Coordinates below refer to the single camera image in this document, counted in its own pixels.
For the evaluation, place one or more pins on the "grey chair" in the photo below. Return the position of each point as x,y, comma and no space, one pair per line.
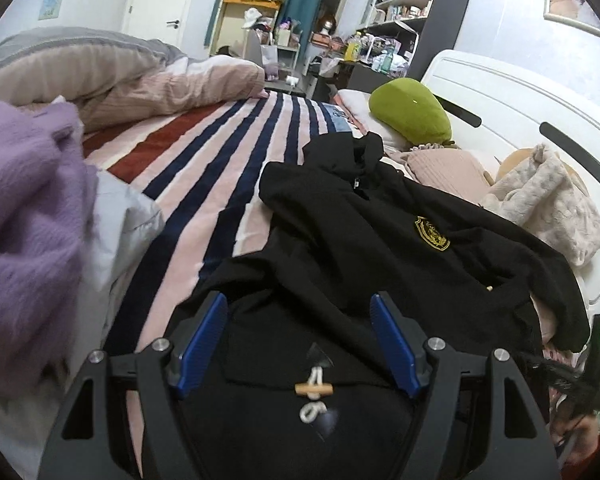
265,55

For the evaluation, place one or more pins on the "green plush pillow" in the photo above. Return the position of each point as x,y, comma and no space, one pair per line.
411,109

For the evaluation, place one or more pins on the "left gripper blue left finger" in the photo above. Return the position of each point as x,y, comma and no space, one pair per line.
91,438

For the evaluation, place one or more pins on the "striped bed blanket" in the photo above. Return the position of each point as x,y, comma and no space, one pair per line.
203,170

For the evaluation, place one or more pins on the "small white shelf rack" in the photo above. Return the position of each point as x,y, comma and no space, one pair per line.
288,48

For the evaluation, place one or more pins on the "pink ribbed pillow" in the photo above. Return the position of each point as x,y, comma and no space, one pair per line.
449,170

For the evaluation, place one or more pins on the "yellow drink bottle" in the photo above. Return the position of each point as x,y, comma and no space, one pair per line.
353,48

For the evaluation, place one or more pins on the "dark tall bookshelf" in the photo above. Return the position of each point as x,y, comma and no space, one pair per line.
420,28

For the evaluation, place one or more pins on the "pink and grey duvet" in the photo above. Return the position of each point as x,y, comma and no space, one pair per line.
113,78

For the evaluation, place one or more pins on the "yellow wooden shelf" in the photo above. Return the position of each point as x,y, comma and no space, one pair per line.
238,23

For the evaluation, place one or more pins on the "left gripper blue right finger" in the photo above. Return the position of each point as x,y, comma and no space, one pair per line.
517,443

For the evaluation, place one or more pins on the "white printed pillow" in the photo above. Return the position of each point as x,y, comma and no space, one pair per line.
355,104

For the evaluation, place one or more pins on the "white door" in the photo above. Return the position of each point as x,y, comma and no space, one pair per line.
160,2

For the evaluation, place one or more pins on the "white bed headboard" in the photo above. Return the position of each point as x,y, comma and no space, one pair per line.
498,108

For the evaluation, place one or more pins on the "black hooded coat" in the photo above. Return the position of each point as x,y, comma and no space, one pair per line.
298,387

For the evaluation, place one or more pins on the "framed wall photo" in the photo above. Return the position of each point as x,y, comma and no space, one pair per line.
574,13

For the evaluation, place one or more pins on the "purple fuzzy sweater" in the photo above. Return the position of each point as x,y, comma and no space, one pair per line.
47,195

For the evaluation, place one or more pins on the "person's right hand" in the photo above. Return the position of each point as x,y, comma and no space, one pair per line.
586,433

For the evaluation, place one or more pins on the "blue wall poster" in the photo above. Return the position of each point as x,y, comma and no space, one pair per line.
50,10

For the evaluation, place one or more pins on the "beige fleece blanket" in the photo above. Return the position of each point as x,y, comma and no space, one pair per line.
539,196

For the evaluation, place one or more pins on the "wig on mannequin head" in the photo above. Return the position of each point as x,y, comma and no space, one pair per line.
323,32

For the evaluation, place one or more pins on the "light grey garment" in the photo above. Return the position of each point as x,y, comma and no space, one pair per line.
123,225

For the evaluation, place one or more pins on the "orange plush toy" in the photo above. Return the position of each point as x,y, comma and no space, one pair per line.
514,159

